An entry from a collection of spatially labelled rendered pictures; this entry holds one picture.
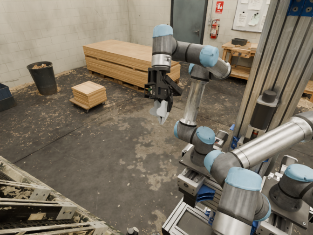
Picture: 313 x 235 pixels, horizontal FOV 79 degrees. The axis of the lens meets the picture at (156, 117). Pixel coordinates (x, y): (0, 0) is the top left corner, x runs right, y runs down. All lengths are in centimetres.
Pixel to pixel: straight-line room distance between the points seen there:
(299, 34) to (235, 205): 79
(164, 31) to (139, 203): 194
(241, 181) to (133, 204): 193
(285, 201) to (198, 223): 98
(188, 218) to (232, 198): 157
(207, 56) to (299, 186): 75
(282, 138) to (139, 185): 198
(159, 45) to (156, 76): 11
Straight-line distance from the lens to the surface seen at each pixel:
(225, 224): 47
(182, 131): 122
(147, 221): 223
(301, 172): 115
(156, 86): 67
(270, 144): 70
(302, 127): 78
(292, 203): 125
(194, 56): 77
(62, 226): 96
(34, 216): 112
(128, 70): 455
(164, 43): 73
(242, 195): 48
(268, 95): 105
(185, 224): 200
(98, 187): 255
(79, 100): 410
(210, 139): 117
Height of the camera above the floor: 198
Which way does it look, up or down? 34 degrees down
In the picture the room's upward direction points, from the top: straight up
